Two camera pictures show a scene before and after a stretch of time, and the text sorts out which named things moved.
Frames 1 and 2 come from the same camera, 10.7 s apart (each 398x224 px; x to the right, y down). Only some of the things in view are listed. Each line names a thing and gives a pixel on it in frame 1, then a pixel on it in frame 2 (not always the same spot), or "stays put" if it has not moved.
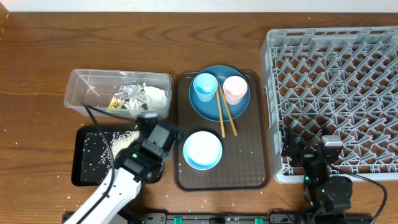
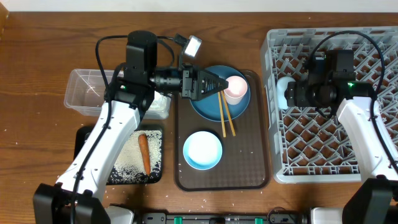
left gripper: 139,144 → 196,81
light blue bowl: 202,150 stays put
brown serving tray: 244,163 stays put
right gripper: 291,149 → 296,94
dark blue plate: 209,110 stays put
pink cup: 234,88 stays put
